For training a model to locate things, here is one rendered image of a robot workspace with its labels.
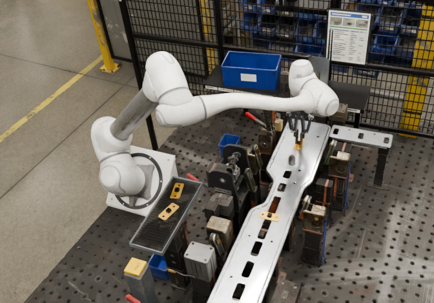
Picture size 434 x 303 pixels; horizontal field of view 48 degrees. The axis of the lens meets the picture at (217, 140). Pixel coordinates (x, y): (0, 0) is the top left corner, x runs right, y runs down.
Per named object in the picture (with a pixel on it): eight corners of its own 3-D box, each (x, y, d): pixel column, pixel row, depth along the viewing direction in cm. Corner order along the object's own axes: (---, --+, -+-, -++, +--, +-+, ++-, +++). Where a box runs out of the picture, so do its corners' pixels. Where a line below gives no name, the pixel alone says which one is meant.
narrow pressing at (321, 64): (325, 115, 253) (329, 58, 231) (303, 112, 257) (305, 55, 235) (325, 115, 253) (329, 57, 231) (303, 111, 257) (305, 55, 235)
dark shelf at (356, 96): (363, 114, 251) (364, 110, 249) (202, 88, 282) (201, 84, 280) (371, 90, 266) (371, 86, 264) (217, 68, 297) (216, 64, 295)
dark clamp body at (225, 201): (237, 267, 224) (231, 211, 199) (210, 259, 228) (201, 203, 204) (245, 249, 231) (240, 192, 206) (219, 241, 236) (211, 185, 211)
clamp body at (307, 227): (323, 271, 218) (327, 220, 196) (296, 263, 222) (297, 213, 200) (327, 254, 224) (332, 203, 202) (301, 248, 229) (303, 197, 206)
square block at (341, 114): (340, 165, 267) (345, 113, 244) (325, 163, 270) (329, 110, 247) (343, 156, 273) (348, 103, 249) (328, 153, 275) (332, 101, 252)
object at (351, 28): (366, 66, 258) (373, 11, 238) (323, 61, 266) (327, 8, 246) (367, 64, 259) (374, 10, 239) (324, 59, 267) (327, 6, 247)
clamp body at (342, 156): (345, 215, 241) (351, 163, 219) (321, 210, 245) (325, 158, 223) (349, 202, 247) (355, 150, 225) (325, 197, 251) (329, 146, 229)
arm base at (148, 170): (118, 204, 255) (112, 204, 250) (123, 161, 258) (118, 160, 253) (149, 208, 249) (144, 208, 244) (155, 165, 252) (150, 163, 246)
